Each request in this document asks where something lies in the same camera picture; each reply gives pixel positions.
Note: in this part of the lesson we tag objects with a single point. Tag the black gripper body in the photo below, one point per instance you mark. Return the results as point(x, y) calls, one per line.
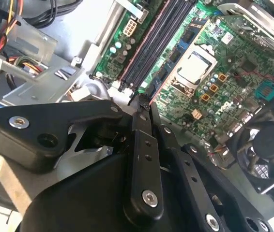
point(86, 205)

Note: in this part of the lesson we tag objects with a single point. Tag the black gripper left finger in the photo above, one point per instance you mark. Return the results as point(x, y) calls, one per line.
point(30, 140)

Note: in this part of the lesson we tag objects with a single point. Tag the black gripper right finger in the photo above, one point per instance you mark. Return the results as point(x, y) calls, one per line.
point(187, 183)

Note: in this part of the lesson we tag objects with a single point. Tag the green RAM stick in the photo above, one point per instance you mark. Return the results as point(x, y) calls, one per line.
point(173, 56)

